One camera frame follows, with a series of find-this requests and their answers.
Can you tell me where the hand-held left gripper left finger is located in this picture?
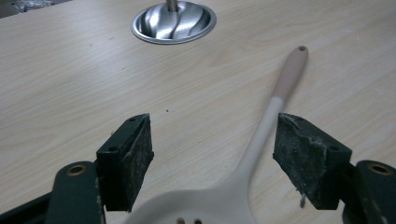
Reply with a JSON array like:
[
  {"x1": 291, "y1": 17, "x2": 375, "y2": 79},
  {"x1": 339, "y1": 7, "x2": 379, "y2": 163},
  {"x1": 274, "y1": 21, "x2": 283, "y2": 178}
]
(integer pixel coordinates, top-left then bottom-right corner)
[{"x1": 95, "y1": 113, "x2": 155, "y2": 213}]

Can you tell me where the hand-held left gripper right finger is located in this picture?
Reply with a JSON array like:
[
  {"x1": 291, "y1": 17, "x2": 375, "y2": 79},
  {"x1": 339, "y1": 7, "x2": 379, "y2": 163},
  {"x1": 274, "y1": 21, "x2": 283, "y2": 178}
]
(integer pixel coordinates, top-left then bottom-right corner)
[{"x1": 272, "y1": 112, "x2": 353, "y2": 211}]

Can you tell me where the white slotted spatula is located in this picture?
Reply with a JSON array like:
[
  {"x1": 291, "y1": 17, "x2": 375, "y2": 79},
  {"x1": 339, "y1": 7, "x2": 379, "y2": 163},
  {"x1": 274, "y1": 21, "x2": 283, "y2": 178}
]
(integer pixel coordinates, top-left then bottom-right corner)
[{"x1": 123, "y1": 45, "x2": 309, "y2": 224}]

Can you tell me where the silver metal bowl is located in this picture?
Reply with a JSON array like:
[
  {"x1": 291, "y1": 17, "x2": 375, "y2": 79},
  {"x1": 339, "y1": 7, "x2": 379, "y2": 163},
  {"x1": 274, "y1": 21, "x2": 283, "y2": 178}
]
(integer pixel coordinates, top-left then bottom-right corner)
[{"x1": 131, "y1": 0, "x2": 218, "y2": 45}]

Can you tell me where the metal stand pole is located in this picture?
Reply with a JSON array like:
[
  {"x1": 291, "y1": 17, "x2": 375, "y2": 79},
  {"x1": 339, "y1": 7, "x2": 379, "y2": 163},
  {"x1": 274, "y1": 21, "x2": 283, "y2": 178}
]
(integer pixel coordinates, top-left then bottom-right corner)
[{"x1": 165, "y1": 0, "x2": 179, "y2": 13}]

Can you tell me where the crumpled clear plastic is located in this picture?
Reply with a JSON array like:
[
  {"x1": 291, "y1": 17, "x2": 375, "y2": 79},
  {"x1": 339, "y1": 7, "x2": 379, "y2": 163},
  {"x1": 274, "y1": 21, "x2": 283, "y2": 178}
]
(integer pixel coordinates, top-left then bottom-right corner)
[{"x1": 8, "y1": 0, "x2": 57, "y2": 12}]

